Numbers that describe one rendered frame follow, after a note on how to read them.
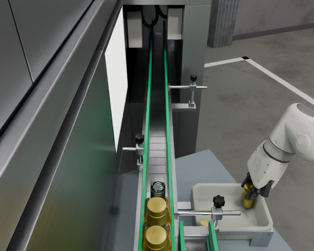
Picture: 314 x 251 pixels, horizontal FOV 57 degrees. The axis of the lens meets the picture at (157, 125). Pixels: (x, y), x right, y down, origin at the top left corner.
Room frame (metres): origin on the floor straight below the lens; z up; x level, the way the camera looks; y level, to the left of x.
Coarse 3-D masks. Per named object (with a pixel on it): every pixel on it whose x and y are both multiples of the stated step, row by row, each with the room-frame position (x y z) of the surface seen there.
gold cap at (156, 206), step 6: (156, 198) 0.33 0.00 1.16; (150, 204) 0.32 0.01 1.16; (156, 204) 0.32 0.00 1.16; (162, 204) 0.32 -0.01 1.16; (150, 210) 0.31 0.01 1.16; (156, 210) 0.31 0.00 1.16; (162, 210) 0.31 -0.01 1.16; (150, 216) 0.31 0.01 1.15; (156, 216) 0.30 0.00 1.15; (162, 216) 0.30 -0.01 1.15; (150, 222) 0.31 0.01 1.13; (156, 222) 0.30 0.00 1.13; (162, 222) 0.30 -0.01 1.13
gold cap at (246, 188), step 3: (246, 183) 0.57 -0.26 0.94; (249, 183) 0.57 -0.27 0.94; (252, 183) 0.57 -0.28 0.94; (246, 186) 0.56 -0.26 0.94; (249, 186) 0.56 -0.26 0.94; (252, 186) 0.56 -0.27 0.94; (243, 189) 0.56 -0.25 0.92; (246, 189) 0.55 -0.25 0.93; (243, 192) 0.55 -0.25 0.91; (246, 192) 0.54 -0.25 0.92; (243, 195) 0.55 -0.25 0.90; (243, 198) 0.55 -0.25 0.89
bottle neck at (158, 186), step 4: (152, 184) 0.38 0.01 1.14; (156, 184) 0.38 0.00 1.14; (160, 184) 0.38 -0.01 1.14; (164, 184) 0.38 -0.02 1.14; (152, 188) 0.37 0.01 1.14; (156, 188) 0.38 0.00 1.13; (160, 188) 0.38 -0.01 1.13; (164, 188) 0.37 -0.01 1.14; (152, 192) 0.37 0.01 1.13; (156, 192) 0.36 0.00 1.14; (160, 192) 0.36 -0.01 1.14; (164, 192) 0.37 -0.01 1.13; (152, 196) 0.37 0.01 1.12; (156, 196) 0.36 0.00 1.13; (160, 196) 0.36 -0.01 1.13; (164, 196) 0.37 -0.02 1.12
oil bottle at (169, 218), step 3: (147, 198) 0.39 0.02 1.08; (150, 198) 0.39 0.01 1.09; (165, 198) 0.39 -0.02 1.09; (168, 198) 0.39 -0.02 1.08; (147, 201) 0.38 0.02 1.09; (165, 201) 0.38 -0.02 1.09; (168, 201) 0.38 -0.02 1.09; (168, 204) 0.38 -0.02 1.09; (168, 207) 0.37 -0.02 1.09; (168, 210) 0.36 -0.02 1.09; (147, 213) 0.36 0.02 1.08; (168, 213) 0.36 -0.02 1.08; (144, 216) 0.36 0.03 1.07; (168, 216) 0.35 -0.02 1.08; (144, 219) 0.35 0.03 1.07; (168, 219) 0.35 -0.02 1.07; (171, 219) 0.36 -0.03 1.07; (144, 222) 0.35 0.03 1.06
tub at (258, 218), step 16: (192, 192) 0.61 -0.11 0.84; (208, 192) 0.64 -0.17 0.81; (224, 192) 0.64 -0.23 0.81; (240, 192) 0.64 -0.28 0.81; (208, 208) 0.60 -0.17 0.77; (224, 208) 0.60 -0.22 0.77; (240, 208) 0.60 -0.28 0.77; (256, 208) 0.59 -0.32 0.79; (224, 224) 0.54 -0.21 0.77; (240, 224) 0.54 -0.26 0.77; (256, 224) 0.54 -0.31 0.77; (272, 224) 0.50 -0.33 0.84
